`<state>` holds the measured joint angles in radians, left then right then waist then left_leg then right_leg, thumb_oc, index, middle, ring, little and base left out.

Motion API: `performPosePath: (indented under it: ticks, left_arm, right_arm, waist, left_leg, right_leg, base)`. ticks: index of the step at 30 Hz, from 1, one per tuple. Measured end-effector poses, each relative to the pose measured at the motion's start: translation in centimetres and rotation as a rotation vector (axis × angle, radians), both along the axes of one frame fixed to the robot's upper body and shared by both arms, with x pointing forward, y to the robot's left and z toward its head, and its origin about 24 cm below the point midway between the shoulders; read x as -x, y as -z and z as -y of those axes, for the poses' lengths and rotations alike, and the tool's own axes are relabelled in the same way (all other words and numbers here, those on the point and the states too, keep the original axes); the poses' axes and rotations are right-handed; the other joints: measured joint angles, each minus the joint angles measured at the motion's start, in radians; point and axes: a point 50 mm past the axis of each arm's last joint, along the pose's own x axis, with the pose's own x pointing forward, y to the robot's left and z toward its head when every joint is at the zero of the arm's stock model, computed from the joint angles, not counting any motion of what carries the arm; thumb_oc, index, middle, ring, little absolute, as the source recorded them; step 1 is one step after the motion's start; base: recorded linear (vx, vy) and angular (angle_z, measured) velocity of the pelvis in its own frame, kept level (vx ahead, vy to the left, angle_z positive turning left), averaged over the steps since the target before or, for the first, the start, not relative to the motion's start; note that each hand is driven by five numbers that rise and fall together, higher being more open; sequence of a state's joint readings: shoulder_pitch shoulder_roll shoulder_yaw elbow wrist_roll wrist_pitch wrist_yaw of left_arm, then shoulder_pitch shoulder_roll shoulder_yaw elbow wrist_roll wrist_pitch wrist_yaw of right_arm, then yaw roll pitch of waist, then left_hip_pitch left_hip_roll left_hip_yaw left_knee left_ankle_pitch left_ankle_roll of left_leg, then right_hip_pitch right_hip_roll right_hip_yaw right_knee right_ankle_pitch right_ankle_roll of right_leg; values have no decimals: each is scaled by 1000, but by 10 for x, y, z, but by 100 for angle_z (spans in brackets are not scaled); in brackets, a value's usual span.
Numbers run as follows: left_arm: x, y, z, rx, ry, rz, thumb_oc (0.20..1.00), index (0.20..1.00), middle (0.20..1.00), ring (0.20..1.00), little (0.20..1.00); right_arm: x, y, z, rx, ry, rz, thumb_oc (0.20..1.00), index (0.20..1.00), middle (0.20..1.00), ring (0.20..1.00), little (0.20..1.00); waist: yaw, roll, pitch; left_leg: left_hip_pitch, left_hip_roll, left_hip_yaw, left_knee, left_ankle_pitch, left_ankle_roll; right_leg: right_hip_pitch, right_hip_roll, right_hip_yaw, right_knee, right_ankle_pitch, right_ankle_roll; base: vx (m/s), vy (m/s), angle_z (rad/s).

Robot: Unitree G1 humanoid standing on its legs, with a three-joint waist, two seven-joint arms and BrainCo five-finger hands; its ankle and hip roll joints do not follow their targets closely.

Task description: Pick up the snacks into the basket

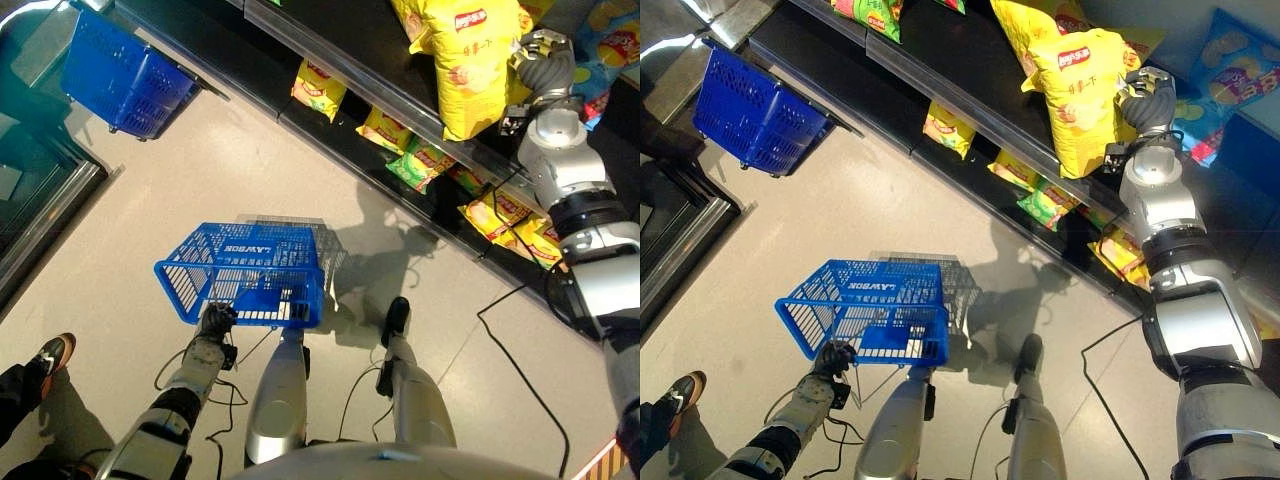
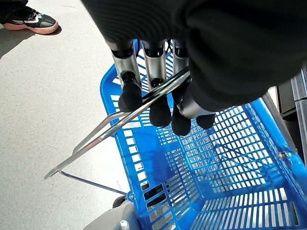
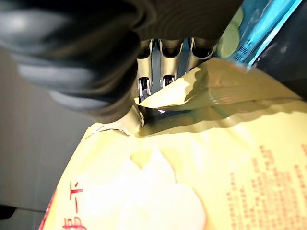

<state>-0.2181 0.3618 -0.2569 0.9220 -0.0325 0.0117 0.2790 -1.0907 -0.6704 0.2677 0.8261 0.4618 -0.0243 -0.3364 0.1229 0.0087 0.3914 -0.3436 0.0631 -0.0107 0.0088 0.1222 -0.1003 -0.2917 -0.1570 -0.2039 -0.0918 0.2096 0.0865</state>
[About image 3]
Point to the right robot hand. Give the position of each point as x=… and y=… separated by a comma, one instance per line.
x=96, y=48

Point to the yellow snack bag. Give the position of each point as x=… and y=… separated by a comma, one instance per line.
x=192, y=167

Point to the blue green snack bag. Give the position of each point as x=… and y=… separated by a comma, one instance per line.
x=242, y=36

